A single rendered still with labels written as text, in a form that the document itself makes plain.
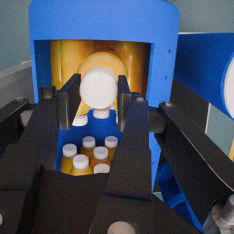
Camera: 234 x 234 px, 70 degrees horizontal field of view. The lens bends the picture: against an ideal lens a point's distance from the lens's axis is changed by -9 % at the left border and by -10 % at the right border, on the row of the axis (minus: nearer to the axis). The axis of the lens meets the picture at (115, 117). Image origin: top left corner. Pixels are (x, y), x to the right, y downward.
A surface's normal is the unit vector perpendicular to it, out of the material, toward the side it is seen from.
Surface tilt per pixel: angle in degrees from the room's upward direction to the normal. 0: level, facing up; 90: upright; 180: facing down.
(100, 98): 1
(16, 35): 0
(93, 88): 1
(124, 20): 13
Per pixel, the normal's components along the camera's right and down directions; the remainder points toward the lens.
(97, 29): 0.01, 0.40
